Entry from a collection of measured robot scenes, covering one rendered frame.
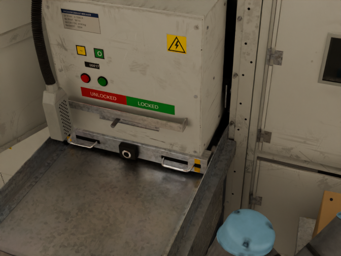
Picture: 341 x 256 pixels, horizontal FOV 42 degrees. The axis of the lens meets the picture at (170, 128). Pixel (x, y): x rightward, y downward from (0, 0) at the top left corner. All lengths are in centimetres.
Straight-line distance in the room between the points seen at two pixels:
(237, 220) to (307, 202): 106
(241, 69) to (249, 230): 85
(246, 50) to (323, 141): 39
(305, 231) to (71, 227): 71
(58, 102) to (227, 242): 88
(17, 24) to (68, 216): 65
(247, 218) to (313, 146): 89
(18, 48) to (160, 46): 56
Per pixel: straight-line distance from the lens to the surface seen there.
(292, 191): 167
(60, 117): 143
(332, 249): 64
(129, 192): 141
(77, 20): 132
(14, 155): 222
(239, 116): 153
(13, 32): 155
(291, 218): 177
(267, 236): 65
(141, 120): 135
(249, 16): 134
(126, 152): 146
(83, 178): 149
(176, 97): 130
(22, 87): 165
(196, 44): 119
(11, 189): 147
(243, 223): 65
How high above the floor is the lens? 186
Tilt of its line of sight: 38 degrees down
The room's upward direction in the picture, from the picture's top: 2 degrees counter-clockwise
